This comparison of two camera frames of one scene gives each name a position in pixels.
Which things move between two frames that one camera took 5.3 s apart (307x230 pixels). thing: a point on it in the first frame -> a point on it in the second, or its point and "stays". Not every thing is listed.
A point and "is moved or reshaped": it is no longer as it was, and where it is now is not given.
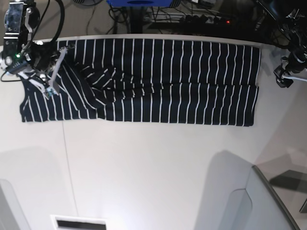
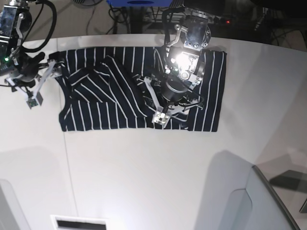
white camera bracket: x=53 y=89 -> x=36 y=98
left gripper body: x=43 y=56 -> x=29 y=67
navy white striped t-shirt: x=152 y=81 is moved or reshaped
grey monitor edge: x=289 y=214 stays
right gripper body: x=297 y=62 -> x=173 y=90
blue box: x=139 y=3 stays
